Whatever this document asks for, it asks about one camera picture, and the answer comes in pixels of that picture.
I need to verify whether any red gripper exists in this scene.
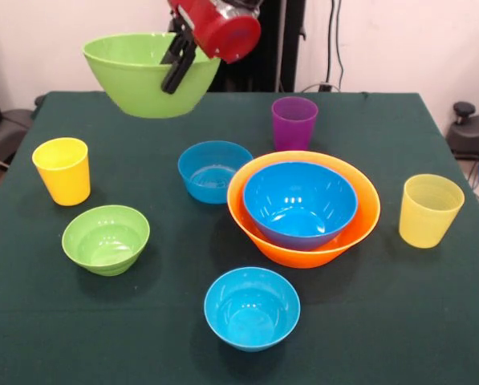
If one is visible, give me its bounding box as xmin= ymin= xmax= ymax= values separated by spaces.
xmin=159 ymin=0 xmax=262 ymax=95

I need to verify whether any large green bowl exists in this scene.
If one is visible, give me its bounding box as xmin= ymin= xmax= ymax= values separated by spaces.
xmin=81 ymin=32 xmax=223 ymax=120

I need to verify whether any large blue bowl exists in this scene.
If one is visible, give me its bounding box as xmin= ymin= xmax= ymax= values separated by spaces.
xmin=242 ymin=160 xmax=359 ymax=252

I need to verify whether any small ribbed blue bowl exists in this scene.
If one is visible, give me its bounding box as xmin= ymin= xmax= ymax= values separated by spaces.
xmin=177 ymin=140 xmax=254 ymax=205

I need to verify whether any purple cup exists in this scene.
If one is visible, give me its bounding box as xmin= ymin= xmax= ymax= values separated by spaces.
xmin=271 ymin=95 xmax=319 ymax=152

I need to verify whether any opaque yellow cup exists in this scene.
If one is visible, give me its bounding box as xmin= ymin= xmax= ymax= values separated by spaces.
xmin=31 ymin=137 xmax=91 ymax=207

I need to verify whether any dark grey base foot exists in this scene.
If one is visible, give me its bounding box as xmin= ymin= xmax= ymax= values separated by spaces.
xmin=0 ymin=107 xmax=36 ymax=169
xmin=446 ymin=101 xmax=479 ymax=161

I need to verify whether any small green bowl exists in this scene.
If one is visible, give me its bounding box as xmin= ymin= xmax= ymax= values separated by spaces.
xmin=61 ymin=205 xmax=151 ymax=278

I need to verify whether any large orange bowl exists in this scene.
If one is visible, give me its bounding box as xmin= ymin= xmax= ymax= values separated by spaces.
xmin=225 ymin=150 xmax=382 ymax=270

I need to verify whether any small cyan bowl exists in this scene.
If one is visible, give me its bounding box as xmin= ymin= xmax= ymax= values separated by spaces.
xmin=203 ymin=266 xmax=302 ymax=353

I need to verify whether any translucent yellow-green cup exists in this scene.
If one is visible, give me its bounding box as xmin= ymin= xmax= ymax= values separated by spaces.
xmin=398 ymin=173 xmax=465 ymax=249

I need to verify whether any dark green tablecloth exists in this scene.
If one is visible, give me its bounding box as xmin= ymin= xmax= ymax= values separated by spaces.
xmin=0 ymin=91 xmax=479 ymax=385

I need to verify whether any black wall cable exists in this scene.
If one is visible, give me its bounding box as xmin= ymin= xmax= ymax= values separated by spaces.
xmin=325 ymin=0 xmax=347 ymax=91

